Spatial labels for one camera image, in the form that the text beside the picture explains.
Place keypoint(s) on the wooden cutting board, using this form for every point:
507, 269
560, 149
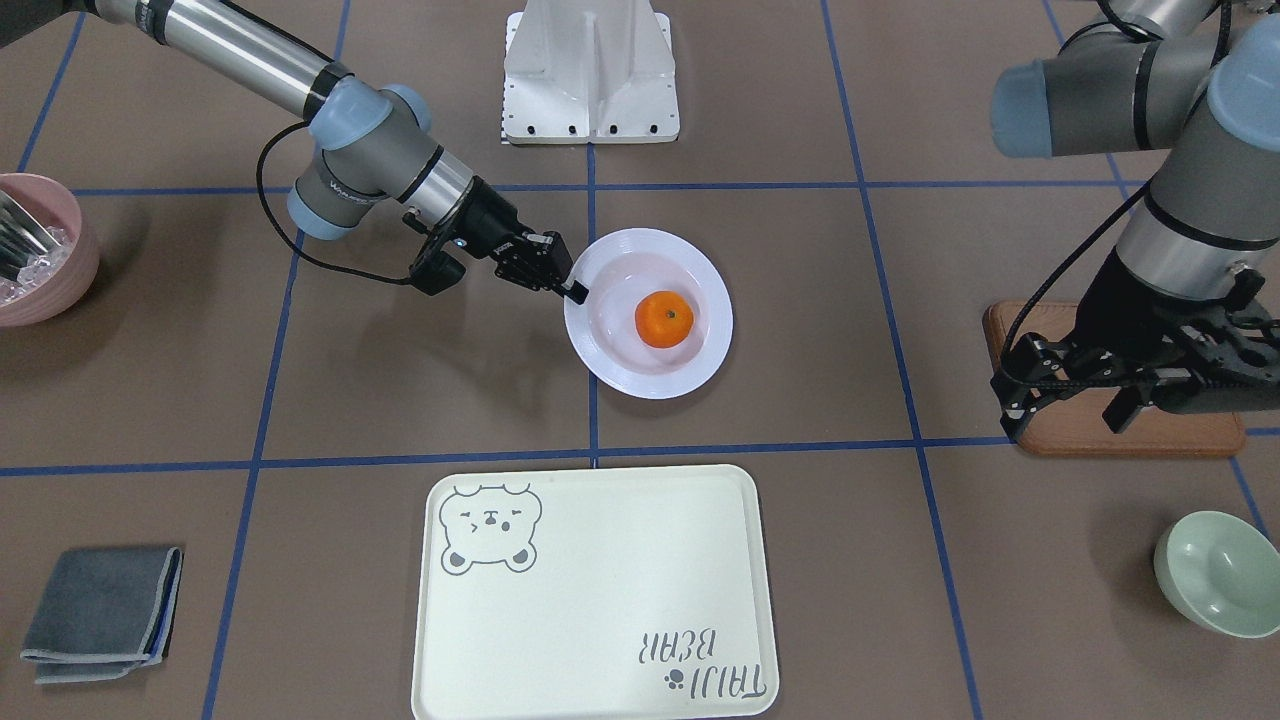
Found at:
1075, 427

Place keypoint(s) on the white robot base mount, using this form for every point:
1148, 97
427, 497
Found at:
589, 72

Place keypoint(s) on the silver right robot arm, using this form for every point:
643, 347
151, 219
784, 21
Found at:
372, 145

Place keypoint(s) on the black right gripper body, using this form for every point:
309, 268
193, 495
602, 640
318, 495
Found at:
487, 226

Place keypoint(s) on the grey folded cloth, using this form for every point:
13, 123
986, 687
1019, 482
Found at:
105, 612

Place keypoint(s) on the cream bear print tray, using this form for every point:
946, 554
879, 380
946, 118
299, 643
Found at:
629, 593

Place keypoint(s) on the pink bowl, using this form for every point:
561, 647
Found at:
53, 204

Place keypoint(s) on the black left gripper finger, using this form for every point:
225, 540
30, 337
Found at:
1034, 373
1125, 407

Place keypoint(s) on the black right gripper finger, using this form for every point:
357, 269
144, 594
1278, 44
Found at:
434, 270
538, 262

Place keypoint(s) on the green ceramic bowl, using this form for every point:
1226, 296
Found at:
1221, 573

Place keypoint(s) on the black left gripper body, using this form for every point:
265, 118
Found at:
1112, 293

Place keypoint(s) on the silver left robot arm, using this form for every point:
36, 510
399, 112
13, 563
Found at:
1172, 75

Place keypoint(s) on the orange mandarin fruit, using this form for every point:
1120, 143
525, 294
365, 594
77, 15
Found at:
663, 319

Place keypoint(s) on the white round plate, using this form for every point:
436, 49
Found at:
621, 271

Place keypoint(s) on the metal utensils in pink bowl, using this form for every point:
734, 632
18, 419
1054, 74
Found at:
31, 253

